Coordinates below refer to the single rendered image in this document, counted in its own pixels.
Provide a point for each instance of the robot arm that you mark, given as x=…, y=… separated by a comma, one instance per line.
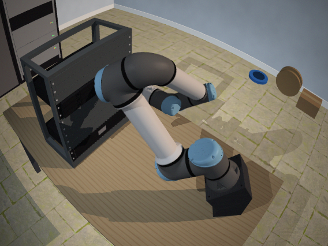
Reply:
x=128, y=85

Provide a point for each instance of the dark grey server rack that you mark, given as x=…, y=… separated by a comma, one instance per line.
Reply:
x=81, y=121

